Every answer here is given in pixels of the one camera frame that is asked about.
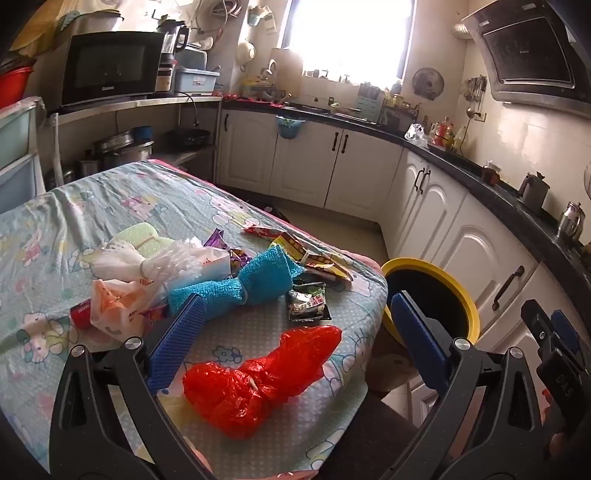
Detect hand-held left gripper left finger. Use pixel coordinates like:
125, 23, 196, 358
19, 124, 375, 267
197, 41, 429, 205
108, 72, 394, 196
48, 293, 218, 480

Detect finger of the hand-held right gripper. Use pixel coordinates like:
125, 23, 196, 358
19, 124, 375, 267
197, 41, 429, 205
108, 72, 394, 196
550, 310, 581, 355
521, 300, 560, 363

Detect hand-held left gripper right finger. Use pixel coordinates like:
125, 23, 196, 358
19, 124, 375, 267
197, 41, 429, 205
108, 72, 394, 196
390, 291, 543, 480

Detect yellow rimmed black bin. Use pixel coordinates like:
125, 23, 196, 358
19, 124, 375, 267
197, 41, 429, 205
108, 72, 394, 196
381, 257, 481, 352

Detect white orange print plastic bag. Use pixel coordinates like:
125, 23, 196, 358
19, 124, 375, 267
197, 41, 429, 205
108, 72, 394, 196
89, 277, 169, 342

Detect clear white plastic bag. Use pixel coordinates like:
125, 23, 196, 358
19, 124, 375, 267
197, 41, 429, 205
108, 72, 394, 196
92, 237, 232, 283

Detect red plastic bag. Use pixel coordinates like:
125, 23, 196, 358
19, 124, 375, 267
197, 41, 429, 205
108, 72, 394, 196
182, 324, 343, 440

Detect red can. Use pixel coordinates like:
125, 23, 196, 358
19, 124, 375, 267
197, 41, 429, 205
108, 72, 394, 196
69, 298, 98, 330

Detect blue mesh cloth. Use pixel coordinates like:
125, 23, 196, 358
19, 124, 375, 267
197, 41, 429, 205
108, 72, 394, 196
167, 244, 305, 319

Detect green sponge cloth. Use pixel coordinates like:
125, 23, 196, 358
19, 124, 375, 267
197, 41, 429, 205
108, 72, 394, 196
111, 222, 172, 259

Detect yellow red snack wrapper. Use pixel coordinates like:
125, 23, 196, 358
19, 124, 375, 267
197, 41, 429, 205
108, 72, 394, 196
270, 232, 311, 265
300, 253, 354, 282

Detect green snack packet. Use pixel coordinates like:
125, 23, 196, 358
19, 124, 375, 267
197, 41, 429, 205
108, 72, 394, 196
286, 282, 333, 322

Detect red snack packet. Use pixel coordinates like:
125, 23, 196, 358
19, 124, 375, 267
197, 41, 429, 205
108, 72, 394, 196
242, 225, 287, 239

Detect person's right hand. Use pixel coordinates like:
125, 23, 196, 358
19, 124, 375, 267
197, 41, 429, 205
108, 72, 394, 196
549, 433, 572, 460

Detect steel kettle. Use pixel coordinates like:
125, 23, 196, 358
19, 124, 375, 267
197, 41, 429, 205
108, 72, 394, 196
556, 202, 585, 241

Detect dark metal pitcher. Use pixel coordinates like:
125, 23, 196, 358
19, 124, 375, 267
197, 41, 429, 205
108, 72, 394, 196
518, 172, 550, 210

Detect cartoon printed bedsheet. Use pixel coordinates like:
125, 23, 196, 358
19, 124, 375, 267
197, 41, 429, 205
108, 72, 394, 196
0, 159, 389, 480

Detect black kitchen countertop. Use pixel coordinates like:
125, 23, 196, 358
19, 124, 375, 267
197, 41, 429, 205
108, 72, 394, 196
221, 95, 591, 273

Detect white kitchen base cabinets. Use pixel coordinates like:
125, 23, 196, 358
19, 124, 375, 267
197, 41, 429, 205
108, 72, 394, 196
215, 108, 591, 416

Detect steel cooking pot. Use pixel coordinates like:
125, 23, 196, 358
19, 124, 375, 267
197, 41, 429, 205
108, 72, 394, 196
95, 131, 155, 169

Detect teal drawer organizer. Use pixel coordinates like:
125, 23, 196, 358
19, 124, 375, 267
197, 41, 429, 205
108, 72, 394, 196
358, 83, 386, 123

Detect hanging kitchen utensils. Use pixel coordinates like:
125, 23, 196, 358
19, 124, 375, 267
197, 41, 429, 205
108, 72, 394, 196
464, 76, 488, 121

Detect blue hanging basket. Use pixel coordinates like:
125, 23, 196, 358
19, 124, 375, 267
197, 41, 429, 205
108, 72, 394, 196
276, 115, 305, 139

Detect steel kitchen shelf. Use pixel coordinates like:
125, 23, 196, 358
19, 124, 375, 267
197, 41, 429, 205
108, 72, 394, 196
46, 95, 225, 185

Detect plastic drawer cabinet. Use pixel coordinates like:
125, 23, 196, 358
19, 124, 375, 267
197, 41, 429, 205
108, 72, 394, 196
0, 99, 47, 213

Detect black range hood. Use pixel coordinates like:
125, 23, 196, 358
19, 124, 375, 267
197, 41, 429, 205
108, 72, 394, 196
455, 0, 591, 114

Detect black microwave oven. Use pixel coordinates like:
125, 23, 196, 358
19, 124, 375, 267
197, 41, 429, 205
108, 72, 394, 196
60, 31, 167, 108

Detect wooden cutting board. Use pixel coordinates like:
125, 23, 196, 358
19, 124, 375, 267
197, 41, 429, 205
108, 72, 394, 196
269, 47, 305, 90

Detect white hanging bowl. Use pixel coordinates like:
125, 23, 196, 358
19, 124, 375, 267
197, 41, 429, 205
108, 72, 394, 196
236, 41, 257, 70

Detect black blender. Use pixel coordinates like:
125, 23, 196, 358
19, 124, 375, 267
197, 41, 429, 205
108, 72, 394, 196
159, 21, 190, 66

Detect red plastic basin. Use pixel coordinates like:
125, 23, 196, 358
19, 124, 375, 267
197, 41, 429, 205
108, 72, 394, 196
0, 67, 35, 109

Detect bright kitchen window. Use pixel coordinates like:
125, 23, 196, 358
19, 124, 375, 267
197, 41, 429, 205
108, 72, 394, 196
281, 0, 416, 86

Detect woven bamboo tray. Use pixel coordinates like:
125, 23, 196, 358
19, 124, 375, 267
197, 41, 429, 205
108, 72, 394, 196
9, 0, 70, 51

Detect black cabinet door handle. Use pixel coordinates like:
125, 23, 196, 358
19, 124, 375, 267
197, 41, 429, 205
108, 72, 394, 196
492, 266, 525, 311

